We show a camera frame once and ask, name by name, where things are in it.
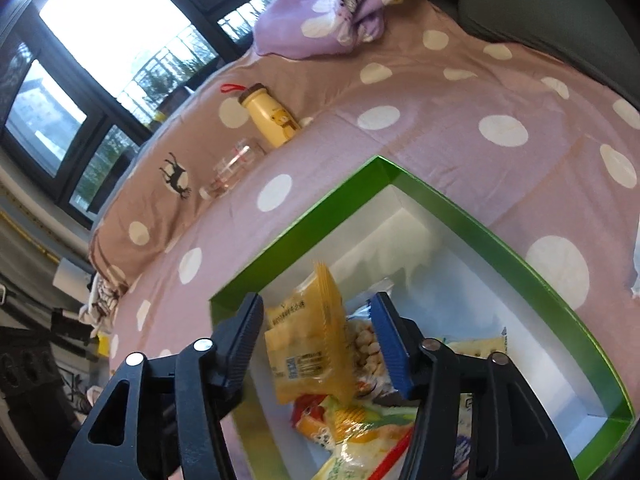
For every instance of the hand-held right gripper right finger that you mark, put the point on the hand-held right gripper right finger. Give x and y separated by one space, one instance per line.
392 350

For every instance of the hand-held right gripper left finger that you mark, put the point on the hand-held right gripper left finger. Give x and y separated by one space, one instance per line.
245 340

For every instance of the white peanut snack packet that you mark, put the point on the white peanut snack packet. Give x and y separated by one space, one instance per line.
365 347

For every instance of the yellow cracker packet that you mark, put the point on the yellow cracker packet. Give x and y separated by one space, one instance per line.
475 347

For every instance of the green cardboard box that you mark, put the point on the green cardboard box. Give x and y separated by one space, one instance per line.
450 210

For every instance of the yellow green snack packet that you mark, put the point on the yellow green snack packet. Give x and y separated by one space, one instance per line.
360 430

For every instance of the orange red snack packet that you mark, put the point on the orange red snack packet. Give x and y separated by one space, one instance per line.
312 417

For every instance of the white blue red snack packet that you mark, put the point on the white blue red snack packet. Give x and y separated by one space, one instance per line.
465 440

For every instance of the small yellow item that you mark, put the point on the small yellow item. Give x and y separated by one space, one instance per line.
103 346

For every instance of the white patterned cloth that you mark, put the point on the white patterned cloth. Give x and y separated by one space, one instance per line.
100 302

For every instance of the dark floor equipment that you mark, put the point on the dark floor equipment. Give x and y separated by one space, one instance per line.
30 365

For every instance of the pink polka dot blanket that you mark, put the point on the pink polka dot blanket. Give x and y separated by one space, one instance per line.
450 110

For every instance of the purple floral cloth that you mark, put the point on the purple floral cloth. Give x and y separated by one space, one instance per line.
300 20

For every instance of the dark framed window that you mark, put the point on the dark framed window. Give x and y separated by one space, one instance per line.
100 20

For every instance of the grey sofa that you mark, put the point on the grey sofa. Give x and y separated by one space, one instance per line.
550 10

